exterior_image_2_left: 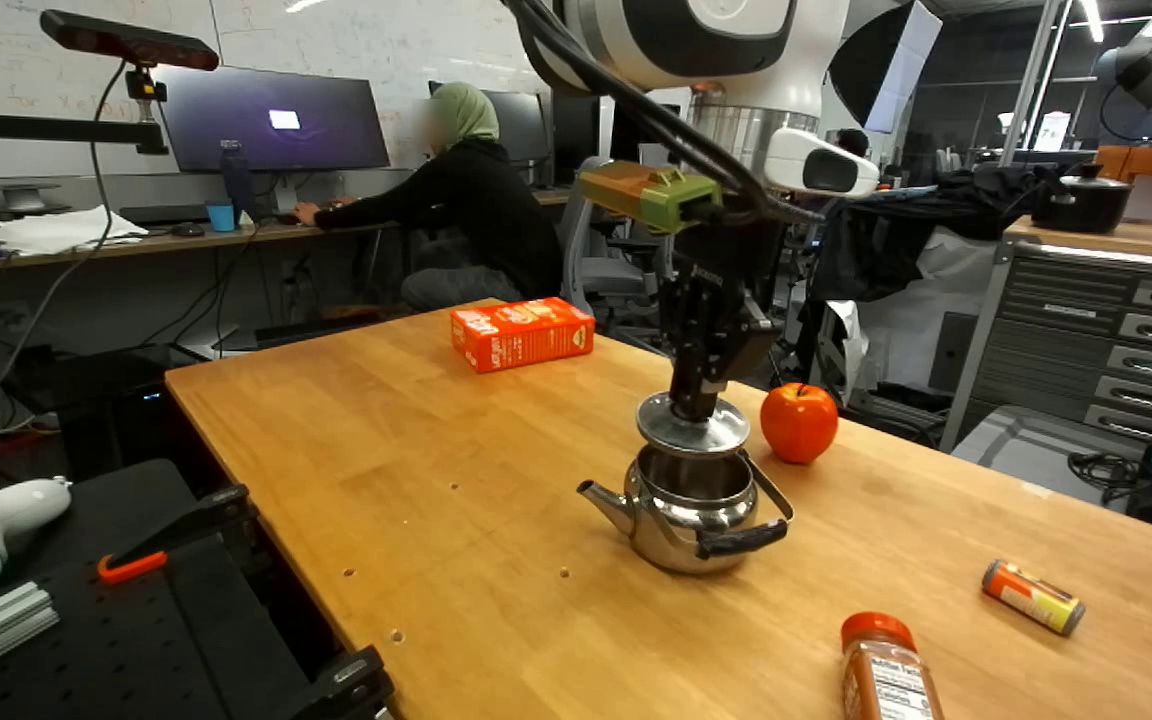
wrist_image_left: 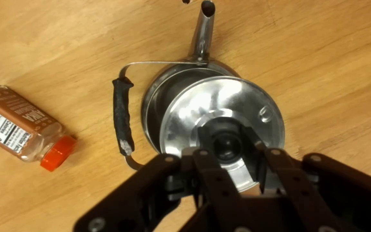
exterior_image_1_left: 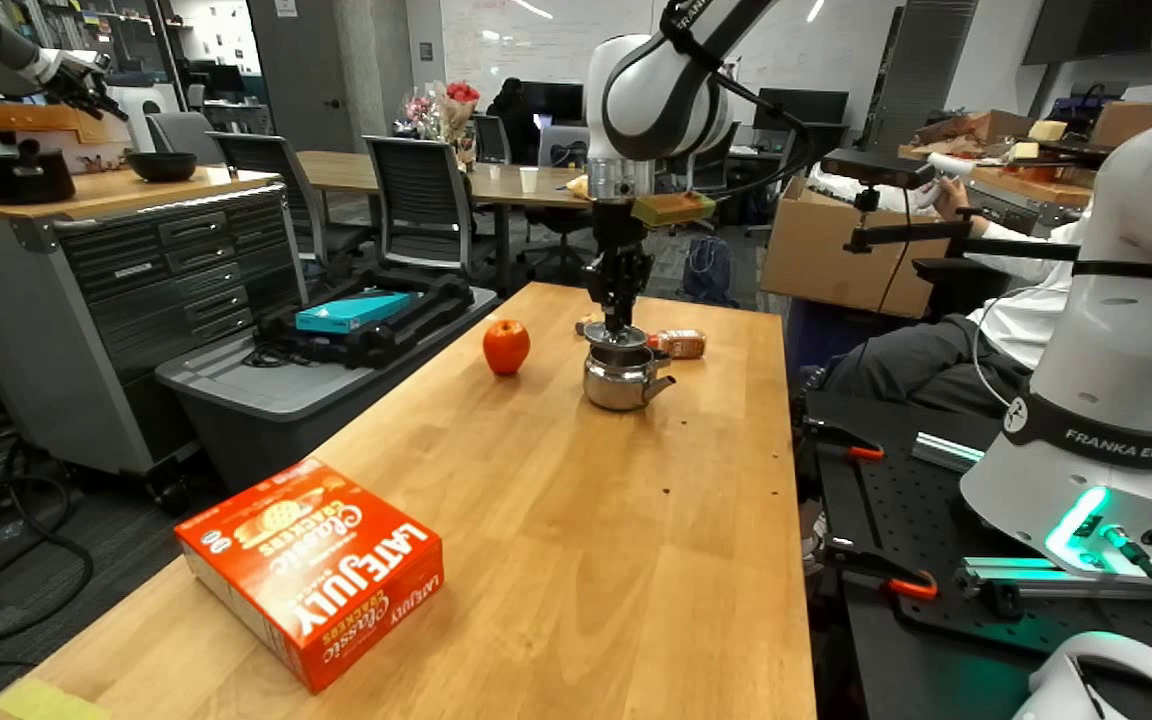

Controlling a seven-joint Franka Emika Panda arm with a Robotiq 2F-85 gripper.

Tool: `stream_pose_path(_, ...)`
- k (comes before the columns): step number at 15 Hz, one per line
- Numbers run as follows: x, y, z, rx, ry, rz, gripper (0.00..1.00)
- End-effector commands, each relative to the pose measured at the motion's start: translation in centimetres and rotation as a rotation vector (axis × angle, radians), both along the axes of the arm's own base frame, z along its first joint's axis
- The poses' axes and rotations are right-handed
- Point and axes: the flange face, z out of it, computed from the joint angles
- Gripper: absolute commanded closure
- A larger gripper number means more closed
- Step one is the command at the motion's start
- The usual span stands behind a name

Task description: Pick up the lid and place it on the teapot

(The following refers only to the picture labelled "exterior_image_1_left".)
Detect short aluminium rail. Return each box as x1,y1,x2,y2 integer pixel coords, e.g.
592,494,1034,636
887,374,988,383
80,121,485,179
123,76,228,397
909,428,1008,478

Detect grey plastic storage tote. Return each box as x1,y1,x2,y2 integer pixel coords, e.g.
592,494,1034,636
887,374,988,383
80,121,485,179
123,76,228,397
150,281,502,494

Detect black pot with lid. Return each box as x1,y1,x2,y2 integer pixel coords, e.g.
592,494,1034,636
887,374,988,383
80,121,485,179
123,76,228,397
0,137,80,208

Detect blue backpack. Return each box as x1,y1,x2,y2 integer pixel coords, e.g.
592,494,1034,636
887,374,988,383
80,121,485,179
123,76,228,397
674,235,741,308

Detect white VR headset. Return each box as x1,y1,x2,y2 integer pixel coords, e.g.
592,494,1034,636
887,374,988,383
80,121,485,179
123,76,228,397
1013,627,1152,720

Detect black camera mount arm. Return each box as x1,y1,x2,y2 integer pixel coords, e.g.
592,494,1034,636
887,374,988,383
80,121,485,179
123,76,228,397
842,179,1081,271

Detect wooden office table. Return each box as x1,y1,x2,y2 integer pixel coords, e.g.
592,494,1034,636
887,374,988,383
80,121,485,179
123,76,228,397
291,147,601,287

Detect grey drawer cabinet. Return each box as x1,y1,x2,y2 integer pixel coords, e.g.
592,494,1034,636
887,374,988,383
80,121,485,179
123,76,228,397
0,163,309,480

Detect black orange bar clamp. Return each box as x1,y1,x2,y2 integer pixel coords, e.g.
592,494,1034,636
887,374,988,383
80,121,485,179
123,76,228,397
822,531,942,608
795,416,890,470

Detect silver teapot lid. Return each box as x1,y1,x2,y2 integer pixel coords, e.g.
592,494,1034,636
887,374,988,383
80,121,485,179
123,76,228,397
571,317,668,370

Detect yellow sponge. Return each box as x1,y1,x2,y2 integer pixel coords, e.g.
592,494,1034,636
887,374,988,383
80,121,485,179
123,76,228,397
0,673,114,720

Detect black floor cable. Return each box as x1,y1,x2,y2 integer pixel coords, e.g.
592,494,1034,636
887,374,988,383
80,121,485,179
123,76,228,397
0,438,105,653

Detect black computer monitor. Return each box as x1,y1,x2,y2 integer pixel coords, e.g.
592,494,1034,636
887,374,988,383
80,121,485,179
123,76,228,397
747,83,855,137
521,82,589,132

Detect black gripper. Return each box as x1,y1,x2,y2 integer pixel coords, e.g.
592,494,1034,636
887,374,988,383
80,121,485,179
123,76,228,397
583,195,655,340

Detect toy bread roll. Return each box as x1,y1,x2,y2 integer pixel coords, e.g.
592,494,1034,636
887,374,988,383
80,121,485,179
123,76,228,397
646,324,711,363

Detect orange toy fruit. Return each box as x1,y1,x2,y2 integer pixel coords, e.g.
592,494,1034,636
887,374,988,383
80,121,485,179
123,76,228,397
479,317,536,379

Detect silver metal teapot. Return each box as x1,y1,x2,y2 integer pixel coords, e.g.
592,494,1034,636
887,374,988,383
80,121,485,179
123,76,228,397
579,336,679,416

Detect black bowl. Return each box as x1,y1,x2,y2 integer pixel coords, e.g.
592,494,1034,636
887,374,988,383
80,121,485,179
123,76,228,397
123,147,205,190

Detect orange cracker box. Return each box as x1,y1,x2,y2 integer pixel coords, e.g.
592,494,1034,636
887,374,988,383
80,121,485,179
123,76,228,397
170,459,449,697

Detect flower bouquet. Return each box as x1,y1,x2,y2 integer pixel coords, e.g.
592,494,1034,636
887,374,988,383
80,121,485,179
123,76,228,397
396,76,488,147

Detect grey mesh office chair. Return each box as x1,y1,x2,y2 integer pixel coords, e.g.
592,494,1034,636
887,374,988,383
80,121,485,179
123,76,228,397
207,128,331,265
361,132,479,276

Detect black bag with straps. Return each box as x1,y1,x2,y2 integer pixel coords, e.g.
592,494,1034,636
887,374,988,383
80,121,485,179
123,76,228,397
251,269,477,374

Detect teal case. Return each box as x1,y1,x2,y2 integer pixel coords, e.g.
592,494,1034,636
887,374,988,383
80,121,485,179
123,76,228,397
291,287,421,340

